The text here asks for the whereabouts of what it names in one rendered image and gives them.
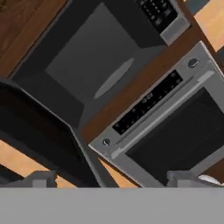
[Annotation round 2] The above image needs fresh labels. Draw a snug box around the silver built-in oven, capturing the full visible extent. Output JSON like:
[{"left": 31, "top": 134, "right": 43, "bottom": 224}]
[{"left": 88, "top": 40, "right": 224, "bottom": 189}]

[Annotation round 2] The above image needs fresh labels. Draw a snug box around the round silver oven knob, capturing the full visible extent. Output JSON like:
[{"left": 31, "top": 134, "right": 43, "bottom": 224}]
[
  {"left": 187, "top": 58, "right": 200, "bottom": 69},
  {"left": 101, "top": 137, "right": 112, "bottom": 147}
]

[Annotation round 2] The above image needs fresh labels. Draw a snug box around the brown wooden cabinet housing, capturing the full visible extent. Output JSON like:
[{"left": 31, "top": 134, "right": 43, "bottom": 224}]
[{"left": 0, "top": 0, "right": 224, "bottom": 185}]

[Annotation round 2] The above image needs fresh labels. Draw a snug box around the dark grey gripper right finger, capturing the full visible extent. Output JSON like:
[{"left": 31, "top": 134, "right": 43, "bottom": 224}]
[{"left": 165, "top": 170, "right": 224, "bottom": 189}]

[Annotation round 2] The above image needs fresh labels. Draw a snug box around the grey microwave turntable plate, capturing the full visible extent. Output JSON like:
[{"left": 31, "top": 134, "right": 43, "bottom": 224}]
[{"left": 93, "top": 57, "right": 136, "bottom": 100}]

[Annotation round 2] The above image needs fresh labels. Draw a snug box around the white bowl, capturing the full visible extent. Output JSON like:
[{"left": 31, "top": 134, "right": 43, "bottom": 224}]
[{"left": 197, "top": 174, "right": 223, "bottom": 186}]

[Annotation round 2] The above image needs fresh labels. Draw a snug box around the black and silver microwave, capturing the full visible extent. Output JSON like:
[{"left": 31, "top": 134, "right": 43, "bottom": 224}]
[{"left": 10, "top": 0, "right": 193, "bottom": 130}]

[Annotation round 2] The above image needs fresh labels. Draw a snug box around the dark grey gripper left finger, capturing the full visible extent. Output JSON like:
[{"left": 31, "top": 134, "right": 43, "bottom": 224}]
[{"left": 4, "top": 170, "right": 58, "bottom": 189}]

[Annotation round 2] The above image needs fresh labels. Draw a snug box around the black microwave door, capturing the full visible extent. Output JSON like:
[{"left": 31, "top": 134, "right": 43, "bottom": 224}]
[{"left": 0, "top": 76, "right": 119, "bottom": 189}]

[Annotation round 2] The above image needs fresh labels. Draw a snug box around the oven door with dark window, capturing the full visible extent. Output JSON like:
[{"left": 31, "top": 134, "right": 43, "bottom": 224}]
[{"left": 109, "top": 61, "right": 224, "bottom": 189}]

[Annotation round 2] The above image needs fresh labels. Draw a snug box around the silver oven door handle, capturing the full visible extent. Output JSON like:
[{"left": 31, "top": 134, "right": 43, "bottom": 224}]
[{"left": 110, "top": 71, "right": 216, "bottom": 160}]

